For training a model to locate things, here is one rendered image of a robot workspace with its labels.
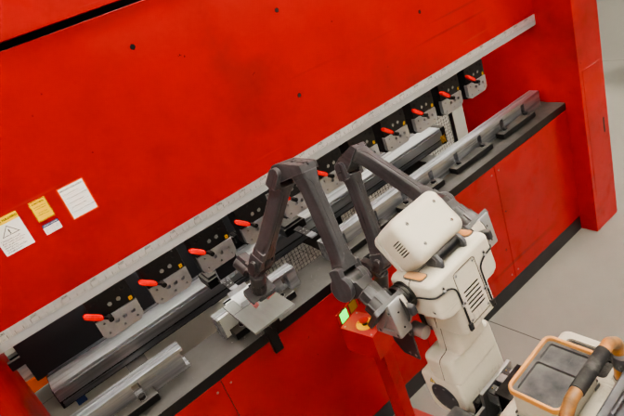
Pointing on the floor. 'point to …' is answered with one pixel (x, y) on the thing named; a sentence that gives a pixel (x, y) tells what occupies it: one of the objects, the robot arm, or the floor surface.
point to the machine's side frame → (560, 71)
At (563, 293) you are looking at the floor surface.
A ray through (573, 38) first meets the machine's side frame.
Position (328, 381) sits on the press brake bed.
